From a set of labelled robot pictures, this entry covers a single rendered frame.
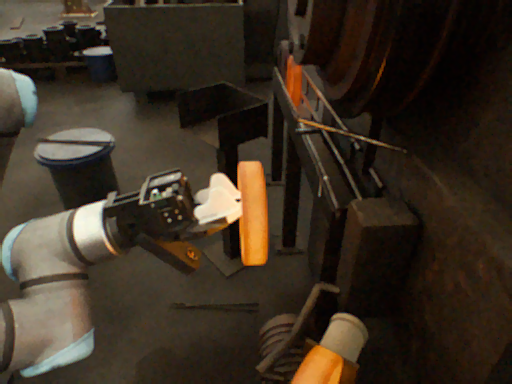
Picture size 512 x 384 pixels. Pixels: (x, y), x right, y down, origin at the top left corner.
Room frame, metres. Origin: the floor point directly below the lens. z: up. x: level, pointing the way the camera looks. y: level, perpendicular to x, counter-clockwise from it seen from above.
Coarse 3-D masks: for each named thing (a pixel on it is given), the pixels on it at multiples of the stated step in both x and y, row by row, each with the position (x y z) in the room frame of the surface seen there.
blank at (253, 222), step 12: (240, 168) 0.45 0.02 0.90; (252, 168) 0.45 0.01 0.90; (240, 180) 0.43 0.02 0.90; (252, 180) 0.42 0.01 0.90; (264, 180) 0.43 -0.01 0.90; (240, 192) 0.44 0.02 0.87; (252, 192) 0.40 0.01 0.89; (264, 192) 0.41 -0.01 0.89; (252, 204) 0.39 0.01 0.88; (264, 204) 0.39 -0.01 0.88; (240, 216) 0.47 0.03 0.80; (252, 216) 0.38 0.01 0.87; (264, 216) 0.38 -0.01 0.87; (240, 228) 0.46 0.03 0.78; (252, 228) 0.37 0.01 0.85; (264, 228) 0.37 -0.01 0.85; (252, 240) 0.37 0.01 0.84; (264, 240) 0.37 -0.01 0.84; (252, 252) 0.37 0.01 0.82; (264, 252) 0.37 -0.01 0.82; (252, 264) 0.38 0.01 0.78
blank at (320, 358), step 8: (312, 352) 0.25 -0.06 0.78; (320, 352) 0.25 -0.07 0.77; (328, 352) 0.25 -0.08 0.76; (304, 360) 0.23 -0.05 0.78; (312, 360) 0.23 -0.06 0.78; (320, 360) 0.24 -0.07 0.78; (328, 360) 0.24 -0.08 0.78; (336, 360) 0.24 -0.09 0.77; (304, 368) 0.22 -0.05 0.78; (312, 368) 0.22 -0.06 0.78; (320, 368) 0.22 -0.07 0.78; (328, 368) 0.23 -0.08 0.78; (336, 368) 0.24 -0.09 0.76; (296, 376) 0.22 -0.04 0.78; (304, 376) 0.21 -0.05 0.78; (312, 376) 0.21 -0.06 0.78; (320, 376) 0.21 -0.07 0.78; (328, 376) 0.22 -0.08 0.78; (336, 376) 0.25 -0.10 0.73
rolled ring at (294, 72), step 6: (288, 60) 1.49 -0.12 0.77; (288, 66) 1.49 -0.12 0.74; (294, 66) 1.38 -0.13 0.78; (300, 66) 1.38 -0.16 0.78; (288, 72) 1.49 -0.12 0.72; (294, 72) 1.36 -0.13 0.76; (300, 72) 1.36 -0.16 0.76; (288, 78) 1.49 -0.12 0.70; (294, 78) 1.35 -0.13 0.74; (300, 78) 1.35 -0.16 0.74; (288, 84) 1.49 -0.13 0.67; (294, 84) 1.34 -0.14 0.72; (300, 84) 1.34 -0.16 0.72; (288, 90) 1.47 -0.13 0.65; (294, 90) 1.34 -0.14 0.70; (300, 90) 1.34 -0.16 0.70; (294, 96) 1.35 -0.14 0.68; (300, 96) 1.35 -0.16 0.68; (294, 102) 1.36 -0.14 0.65
